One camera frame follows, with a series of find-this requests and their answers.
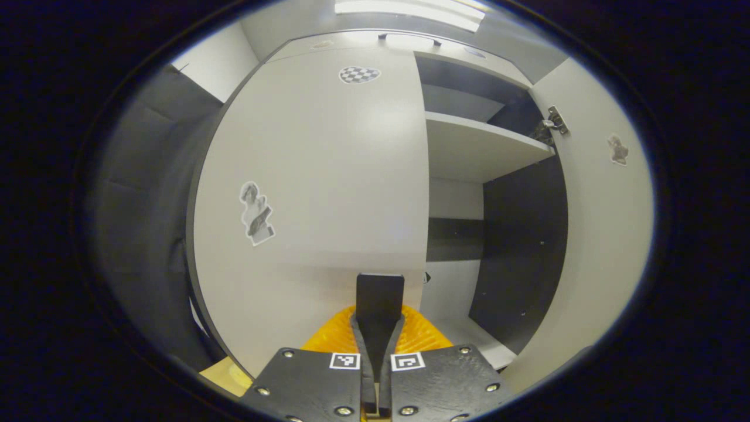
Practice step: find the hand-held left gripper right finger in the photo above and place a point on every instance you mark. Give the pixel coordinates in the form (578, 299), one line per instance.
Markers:
(445, 381)

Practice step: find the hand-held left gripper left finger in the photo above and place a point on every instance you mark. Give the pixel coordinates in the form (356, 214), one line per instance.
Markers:
(310, 384)

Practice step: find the grey cabinet door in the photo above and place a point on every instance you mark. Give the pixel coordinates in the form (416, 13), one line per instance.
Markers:
(603, 234)
(322, 176)

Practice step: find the grey double-door shoe cabinet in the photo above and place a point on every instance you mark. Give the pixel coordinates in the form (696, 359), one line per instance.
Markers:
(469, 146)

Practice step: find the metal door hinge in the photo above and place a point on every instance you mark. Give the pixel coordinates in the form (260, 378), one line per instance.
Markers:
(554, 120)

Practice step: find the black backdrop cloth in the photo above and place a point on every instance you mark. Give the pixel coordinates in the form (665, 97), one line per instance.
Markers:
(146, 234)

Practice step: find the long ceiling light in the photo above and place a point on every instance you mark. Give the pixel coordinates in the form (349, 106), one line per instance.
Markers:
(410, 12)

